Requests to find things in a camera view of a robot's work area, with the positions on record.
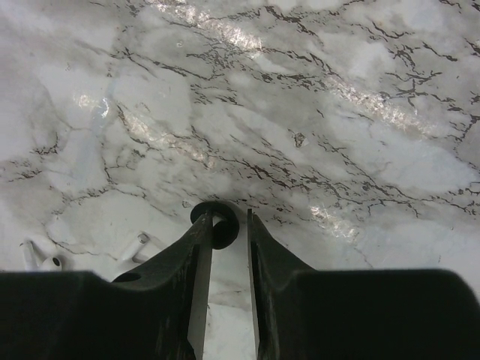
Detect white earbud with stem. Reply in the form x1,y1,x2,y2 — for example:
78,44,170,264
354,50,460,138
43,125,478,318
19,240,63,272

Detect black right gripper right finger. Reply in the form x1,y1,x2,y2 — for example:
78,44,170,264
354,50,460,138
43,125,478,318
247,214,479,359

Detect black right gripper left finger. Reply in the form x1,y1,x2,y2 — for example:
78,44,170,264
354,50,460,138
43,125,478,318
1,213,212,359

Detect white earbud short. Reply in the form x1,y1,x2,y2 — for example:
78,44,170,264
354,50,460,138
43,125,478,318
117,232,151,263

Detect black earbud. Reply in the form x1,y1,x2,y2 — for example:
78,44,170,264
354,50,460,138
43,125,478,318
190,201,240,250

